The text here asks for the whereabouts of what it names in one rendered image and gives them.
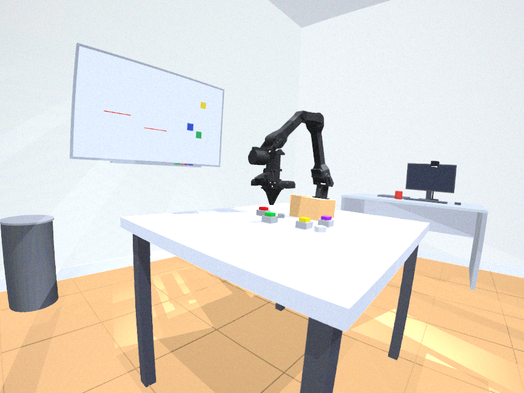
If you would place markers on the yellow button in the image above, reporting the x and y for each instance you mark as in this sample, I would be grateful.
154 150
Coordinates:
304 223

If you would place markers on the red button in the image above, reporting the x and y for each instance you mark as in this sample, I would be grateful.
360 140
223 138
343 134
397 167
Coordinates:
262 210

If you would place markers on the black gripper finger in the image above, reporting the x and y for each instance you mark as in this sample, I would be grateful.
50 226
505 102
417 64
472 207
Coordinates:
274 194
268 193

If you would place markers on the green button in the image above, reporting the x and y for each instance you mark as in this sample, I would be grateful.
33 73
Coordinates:
269 217

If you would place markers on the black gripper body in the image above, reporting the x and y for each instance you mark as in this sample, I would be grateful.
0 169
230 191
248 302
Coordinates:
278 184

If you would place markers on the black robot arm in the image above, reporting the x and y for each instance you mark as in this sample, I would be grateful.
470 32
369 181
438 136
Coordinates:
277 139

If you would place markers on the purple button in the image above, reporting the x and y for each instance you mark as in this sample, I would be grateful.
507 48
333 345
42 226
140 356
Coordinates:
326 221

